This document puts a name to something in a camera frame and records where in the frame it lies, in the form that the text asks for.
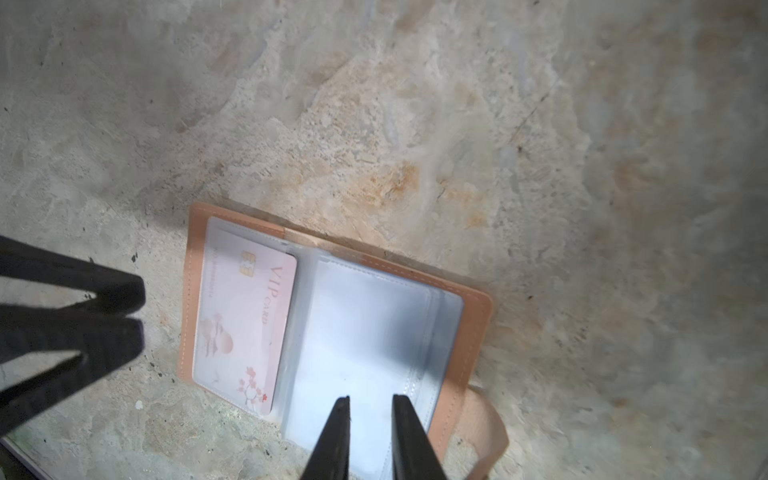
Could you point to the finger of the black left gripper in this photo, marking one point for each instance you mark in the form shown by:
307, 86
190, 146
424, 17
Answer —
114, 292
86, 347

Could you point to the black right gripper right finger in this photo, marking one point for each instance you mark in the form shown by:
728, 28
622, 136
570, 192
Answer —
412, 454

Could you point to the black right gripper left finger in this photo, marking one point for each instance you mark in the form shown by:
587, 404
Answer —
329, 459

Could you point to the pink VIP card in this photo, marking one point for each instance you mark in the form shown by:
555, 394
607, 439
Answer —
245, 294

